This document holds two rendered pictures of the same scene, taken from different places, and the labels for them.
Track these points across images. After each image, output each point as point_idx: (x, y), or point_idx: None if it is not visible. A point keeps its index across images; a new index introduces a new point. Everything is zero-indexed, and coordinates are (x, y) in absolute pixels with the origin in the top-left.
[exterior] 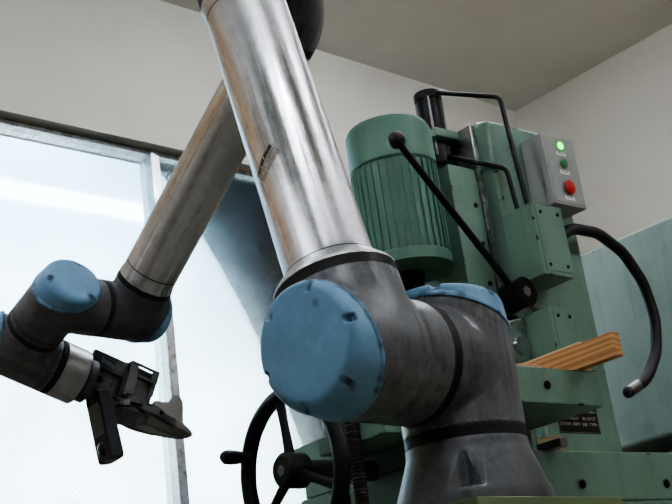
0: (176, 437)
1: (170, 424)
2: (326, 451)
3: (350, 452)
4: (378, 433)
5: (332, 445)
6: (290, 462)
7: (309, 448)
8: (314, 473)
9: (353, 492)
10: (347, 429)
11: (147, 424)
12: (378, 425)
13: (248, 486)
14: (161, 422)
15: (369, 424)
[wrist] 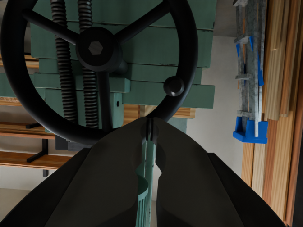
0: (154, 122)
1: (75, 156)
2: (113, 79)
3: (61, 62)
4: (41, 73)
5: (6, 53)
6: (77, 53)
7: (187, 103)
8: (59, 36)
9: (145, 57)
10: (62, 84)
11: (160, 207)
12: (40, 79)
13: (182, 54)
14: (79, 180)
15: (51, 84)
